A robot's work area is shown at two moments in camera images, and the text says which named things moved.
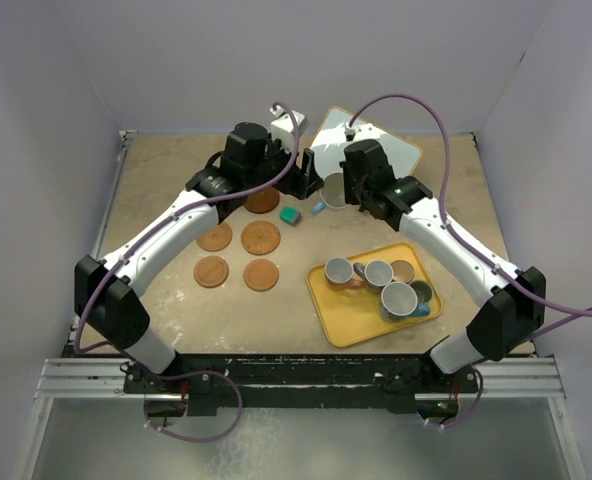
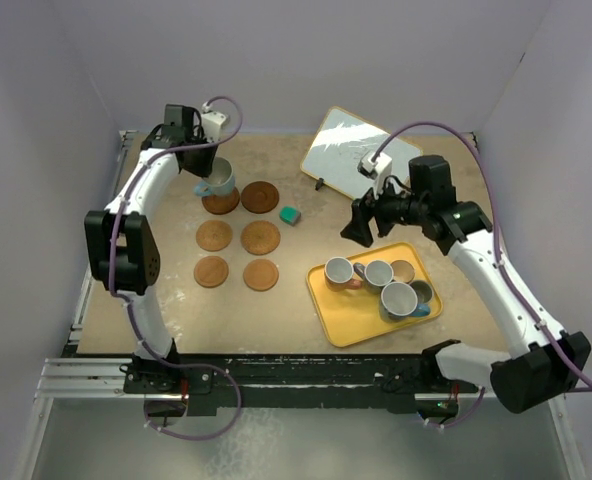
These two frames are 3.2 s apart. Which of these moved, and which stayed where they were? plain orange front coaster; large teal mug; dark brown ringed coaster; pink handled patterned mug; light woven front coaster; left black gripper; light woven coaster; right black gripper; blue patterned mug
Moved: right black gripper; left black gripper; large teal mug
Stayed: pink handled patterned mug; plain orange front coaster; blue patterned mug; light woven front coaster; dark brown ringed coaster; light woven coaster
